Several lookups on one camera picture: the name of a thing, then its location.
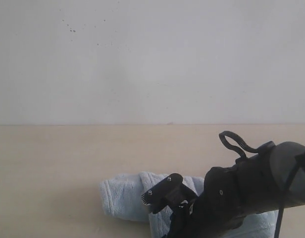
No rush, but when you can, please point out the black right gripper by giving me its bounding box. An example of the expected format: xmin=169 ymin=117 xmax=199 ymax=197
xmin=141 ymin=141 xmax=276 ymax=238

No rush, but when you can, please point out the light blue terry towel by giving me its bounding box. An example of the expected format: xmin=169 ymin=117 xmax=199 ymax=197
xmin=100 ymin=172 xmax=278 ymax=238

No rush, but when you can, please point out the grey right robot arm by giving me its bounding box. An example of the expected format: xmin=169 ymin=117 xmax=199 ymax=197
xmin=141 ymin=142 xmax=305 ymax=238

